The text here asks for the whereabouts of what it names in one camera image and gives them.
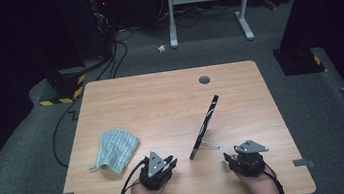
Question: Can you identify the black cable tangle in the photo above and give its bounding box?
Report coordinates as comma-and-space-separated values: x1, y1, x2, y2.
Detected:
173, 0, 243, 30

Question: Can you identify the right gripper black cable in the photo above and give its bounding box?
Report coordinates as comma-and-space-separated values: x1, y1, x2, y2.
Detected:
261, 160, 286, 194

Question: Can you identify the small red object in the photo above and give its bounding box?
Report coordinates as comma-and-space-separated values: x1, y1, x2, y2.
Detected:
262, 0, 279, 12

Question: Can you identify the black yellow striped base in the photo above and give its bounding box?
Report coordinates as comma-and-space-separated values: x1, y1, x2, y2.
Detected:
35, 65, 90, 108

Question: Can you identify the person's right hand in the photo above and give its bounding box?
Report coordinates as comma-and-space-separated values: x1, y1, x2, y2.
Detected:
236, 163, 284, 194

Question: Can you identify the striped light blue cloth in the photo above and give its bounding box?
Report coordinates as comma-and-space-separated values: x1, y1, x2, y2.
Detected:
84, 125, 146, 180

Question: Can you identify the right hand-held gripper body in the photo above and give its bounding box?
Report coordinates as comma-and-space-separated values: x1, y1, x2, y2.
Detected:
228, 136, 273, 181

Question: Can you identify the dark equipment rack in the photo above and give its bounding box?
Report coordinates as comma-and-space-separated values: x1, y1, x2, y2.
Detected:
88, 0, 119, 61

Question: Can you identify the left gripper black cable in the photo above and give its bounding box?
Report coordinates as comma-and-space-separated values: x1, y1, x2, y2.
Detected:
104, 157, 154, 194

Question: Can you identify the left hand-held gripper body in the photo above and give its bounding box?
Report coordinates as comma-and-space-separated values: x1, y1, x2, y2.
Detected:
135, 148, 175, 194

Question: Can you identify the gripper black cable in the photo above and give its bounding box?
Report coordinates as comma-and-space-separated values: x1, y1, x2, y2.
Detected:
261, 160, 286, 194
104, 157, 154, 194

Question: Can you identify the metal wire tray stand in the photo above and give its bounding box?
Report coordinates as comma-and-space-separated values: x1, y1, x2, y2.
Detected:
199, 137, 221, 154

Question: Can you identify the black base with yellow mark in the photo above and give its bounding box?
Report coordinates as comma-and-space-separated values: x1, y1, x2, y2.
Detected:
272, 43, 328, 79

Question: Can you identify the long black floor cable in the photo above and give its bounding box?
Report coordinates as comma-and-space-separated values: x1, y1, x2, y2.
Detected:
45, 96, 91, 170

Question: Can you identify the grey table grommet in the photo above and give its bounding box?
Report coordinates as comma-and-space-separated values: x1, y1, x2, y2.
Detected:
198, 74, 212, 86

